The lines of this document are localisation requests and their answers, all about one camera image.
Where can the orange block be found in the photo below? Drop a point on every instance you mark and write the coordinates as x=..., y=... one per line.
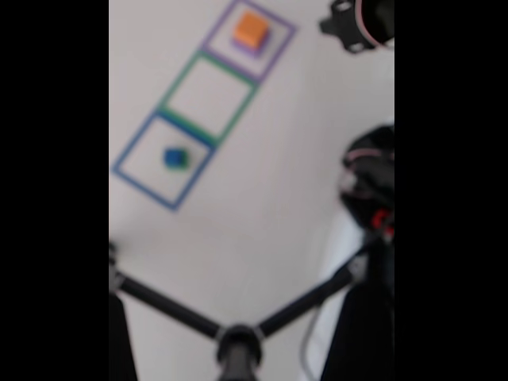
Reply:
x=250, y=25

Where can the green cube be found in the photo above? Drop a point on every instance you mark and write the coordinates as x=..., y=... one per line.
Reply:
x=185, y=160

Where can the small blue cube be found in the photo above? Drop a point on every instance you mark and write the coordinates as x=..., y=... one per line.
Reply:
x=172, y=157

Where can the large purple block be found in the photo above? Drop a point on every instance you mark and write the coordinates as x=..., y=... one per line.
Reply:
x=244, y=48

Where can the purple tape square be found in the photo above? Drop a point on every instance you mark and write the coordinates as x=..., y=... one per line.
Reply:
x=231, y=66

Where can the green tape square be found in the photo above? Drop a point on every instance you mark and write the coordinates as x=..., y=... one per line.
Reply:
x=189, y=124

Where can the red clamp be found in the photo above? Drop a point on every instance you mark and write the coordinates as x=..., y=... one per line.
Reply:
x=381, y=218

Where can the blue tape square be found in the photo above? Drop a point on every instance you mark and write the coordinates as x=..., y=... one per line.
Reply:
x=143, y=189

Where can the black tripod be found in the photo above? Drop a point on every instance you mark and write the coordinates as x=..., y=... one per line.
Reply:
x=238, y=345

